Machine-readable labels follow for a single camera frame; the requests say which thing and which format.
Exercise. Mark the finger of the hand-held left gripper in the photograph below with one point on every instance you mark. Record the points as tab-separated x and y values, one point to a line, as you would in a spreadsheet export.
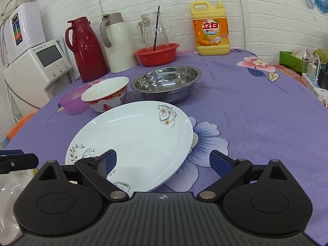
15	162

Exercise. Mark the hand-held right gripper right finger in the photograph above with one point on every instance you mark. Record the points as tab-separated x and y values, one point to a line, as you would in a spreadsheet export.
217	161

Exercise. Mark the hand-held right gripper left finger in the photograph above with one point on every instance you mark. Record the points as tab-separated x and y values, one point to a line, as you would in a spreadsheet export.
110	160

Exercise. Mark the white floral plate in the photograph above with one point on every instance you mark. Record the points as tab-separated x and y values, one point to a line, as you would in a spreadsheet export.
135	138

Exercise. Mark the clear glass plate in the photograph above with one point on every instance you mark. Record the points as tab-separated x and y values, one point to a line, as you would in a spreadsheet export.
10	202

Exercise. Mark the orange stool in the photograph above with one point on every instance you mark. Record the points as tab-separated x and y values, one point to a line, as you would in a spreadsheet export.
18	128

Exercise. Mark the purple floral tablecloth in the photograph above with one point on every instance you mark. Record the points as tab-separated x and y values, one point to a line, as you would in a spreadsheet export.
243	123

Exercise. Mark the purple plastic bowl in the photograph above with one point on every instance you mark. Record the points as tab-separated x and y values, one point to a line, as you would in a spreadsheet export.
71	105

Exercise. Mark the white bowl with red pattern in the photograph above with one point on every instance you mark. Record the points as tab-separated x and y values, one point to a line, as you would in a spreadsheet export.
102	92

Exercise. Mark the white water dispenser with screen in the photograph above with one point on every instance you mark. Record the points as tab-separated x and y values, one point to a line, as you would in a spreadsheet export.
25	82

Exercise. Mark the stainless steel basin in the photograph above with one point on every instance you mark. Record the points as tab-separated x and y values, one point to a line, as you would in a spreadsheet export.
166	92

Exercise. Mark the red plastic colander basket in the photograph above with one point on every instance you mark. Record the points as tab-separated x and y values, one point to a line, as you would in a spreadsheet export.
153	59

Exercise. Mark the red thermos jug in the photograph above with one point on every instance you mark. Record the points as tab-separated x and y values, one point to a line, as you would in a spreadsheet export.
87	51

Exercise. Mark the red checked cloth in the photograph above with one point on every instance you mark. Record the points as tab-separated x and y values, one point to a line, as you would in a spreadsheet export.
287	73

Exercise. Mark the white thermos jug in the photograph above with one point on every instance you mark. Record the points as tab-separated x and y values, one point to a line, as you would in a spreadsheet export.
120	46

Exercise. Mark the white power strip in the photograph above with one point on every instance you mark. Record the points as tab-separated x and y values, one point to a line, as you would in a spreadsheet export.
311	82

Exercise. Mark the green storage box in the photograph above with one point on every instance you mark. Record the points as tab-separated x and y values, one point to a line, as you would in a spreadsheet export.
292	61

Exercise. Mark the yellow detergent bottle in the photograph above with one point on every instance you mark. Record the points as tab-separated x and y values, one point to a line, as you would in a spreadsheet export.
210	30

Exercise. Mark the white plug charger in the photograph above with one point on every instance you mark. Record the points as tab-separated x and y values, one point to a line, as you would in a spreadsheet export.
312	70

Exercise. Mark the dark box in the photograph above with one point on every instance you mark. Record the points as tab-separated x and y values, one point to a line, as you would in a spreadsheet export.
323	79

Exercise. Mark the clear glass pitcher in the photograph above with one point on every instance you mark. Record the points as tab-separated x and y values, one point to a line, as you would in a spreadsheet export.
161	30

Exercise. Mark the black stirring stick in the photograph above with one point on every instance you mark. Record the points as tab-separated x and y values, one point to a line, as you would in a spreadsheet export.
156	23

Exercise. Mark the green yarn ball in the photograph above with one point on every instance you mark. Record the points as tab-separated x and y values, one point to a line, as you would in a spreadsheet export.
321	55

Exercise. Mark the white wall water purifier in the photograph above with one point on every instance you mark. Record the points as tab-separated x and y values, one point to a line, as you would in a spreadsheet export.
28	23

